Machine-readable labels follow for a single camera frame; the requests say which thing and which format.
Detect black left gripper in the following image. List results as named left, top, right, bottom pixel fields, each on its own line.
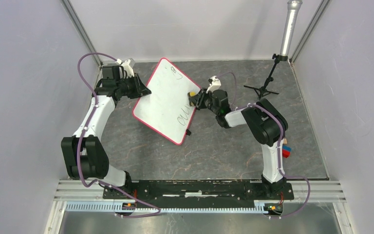
left=117, top=73, right=151, bottom=100

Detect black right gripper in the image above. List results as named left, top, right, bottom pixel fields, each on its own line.
left=188, top=88, right=218, bottom=116

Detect pink framed whiteboard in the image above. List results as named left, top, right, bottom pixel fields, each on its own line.
left=132, top=58, right=201, bottom=145

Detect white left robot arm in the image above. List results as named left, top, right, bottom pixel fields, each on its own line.
left=61, top=64, right=151, bottom=199

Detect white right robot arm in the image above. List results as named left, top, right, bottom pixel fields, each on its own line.
left=187, top=89, right=288, bottom=199

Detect black tripod stand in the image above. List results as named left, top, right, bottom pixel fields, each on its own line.
left=244, top=54, right=288, bottom=99

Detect blue block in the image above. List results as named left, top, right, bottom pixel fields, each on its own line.
left=282, top=145, right=292, bottom=151

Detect red block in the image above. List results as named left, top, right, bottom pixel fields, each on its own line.
left=282, top=150, right=291, bottom=158

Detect aluminium corner profile left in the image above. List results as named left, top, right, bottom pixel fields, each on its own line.
left=60, top=0, right=96, bottom=52

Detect aluminium corner profile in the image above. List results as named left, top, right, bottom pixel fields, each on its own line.
left=60, top=0, right=96, bottom=52
left=290, top=0, right=331, bottom=64

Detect aluminium corner profile right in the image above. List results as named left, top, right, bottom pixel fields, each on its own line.
left=290, top=0, right=331, bottom=64

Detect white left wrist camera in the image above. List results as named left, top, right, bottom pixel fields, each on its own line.
left=115, top=58, right=135, bottom=78

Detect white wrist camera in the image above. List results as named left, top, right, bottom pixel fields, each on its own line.
left=206, top=76, right=221, bottom=93
left=115, top=58, right=135, bottom=78

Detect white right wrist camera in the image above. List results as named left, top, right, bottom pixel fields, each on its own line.
left=206, top=76, right=221, bottom=93

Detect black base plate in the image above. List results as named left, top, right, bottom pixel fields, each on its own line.
left=102, top=179, right=295, bottom=209

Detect grey cable duct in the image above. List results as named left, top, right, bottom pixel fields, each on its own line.
left=65, top=201, right=268, bottom=214

